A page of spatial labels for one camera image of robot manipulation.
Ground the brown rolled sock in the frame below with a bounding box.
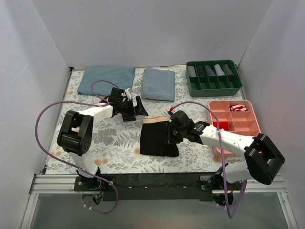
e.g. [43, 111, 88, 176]
[224, 64, 234, 75]

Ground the aluminium frame rail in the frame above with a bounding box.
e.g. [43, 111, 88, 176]
[30, 172, 286, 194]

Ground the blue striped rolled sock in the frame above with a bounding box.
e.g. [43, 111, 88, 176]
[205, 65, 215, 76]

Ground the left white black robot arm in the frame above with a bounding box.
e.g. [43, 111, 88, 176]
[57, 87, 148, 191]

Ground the grey white rolled sock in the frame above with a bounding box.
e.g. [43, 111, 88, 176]
[214, 64, 225, 76]

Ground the green divided organizer box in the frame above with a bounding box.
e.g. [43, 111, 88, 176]
[185, 60, 243, 97]

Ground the grey blue folded cloth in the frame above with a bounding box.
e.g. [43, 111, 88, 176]
[141, 67, 175, 102]

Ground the floral patterned table mat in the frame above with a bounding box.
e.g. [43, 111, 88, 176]
[46, 66, 243, 175]

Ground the pink divided organizer box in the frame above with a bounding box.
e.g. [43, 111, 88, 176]
[206, 100, 263, 157]

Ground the black rolled sock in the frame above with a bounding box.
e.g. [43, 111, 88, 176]
[196, 65, 206, 76]

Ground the teal folded cloth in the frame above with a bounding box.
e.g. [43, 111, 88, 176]
[77, 66, 135, 95]

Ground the red white striped rolled garment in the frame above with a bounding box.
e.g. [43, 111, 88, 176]
[229, 104, 248, 112]

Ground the black underwear beige waistband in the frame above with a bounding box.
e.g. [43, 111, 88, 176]
[140, 116, 179, 157]

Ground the white striped rolled sock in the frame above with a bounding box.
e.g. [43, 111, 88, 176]
[187, 66, 196, 77]

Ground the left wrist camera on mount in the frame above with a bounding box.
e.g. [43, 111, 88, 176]
[122, 88, 132, 100]

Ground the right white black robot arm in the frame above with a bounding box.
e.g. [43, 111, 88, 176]
[165, 111, 285, 190]

